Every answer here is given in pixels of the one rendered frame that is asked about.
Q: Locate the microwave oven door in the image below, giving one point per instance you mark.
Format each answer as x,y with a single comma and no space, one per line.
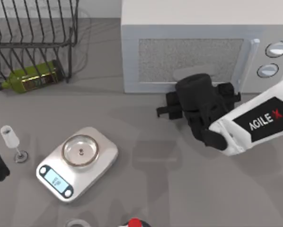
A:
191,59

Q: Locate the small microwave knob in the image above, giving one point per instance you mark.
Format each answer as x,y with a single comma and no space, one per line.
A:
267,70

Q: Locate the large microwave knob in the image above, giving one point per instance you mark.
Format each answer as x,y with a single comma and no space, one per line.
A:
276,49

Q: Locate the pale microwave oven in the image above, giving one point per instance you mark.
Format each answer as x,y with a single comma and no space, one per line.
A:
179,21

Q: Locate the white kitchen scale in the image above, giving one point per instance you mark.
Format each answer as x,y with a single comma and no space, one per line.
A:
77,165

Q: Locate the red and white can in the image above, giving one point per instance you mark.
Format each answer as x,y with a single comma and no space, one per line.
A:
136,223

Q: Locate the green bottle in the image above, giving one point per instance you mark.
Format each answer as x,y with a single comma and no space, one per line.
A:
32,79

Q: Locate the clear wine glass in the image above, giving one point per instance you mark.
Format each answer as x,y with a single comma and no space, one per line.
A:
10,137

